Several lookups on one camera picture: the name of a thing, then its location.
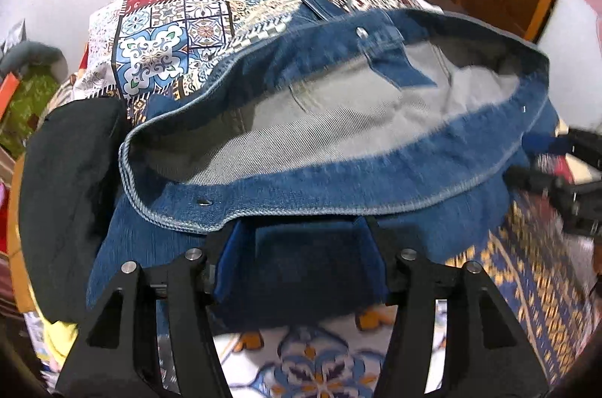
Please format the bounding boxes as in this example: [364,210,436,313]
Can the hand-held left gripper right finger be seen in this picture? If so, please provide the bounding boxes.
[360,217,549,398]

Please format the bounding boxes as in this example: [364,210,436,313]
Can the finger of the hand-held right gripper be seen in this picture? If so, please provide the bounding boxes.
[505,165,602,239]
[524,127,602,169]

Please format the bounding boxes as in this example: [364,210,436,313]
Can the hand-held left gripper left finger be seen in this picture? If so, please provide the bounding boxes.
[55,224,257,398]

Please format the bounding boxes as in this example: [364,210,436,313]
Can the blue denim jeans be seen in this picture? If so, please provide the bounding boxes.
[87,0,561,329]

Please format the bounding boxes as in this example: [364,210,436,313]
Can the colourful printed bed sheet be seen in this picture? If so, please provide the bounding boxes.
[155,191,602,398]

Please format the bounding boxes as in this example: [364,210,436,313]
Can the white wardrobe door pink hearts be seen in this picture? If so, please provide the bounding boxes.
[536,0,602,55]

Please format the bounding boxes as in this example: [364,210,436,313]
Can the black garment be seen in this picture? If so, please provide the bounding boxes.
[19,97,131,324]

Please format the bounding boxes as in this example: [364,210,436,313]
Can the yellow cloth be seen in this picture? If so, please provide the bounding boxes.
[41,317,80,362]

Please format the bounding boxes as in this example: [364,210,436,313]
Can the patchwork printed blanket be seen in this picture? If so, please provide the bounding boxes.
[75,0,444,113]

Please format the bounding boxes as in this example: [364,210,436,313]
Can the green patterned fabric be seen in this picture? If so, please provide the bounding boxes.
[0,66,60,160]

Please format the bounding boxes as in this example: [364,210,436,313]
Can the orange box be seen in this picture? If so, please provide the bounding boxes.
[0,73,22,131]

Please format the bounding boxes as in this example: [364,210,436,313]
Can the grey pillow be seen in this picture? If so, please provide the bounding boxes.
[0,39,67,84]

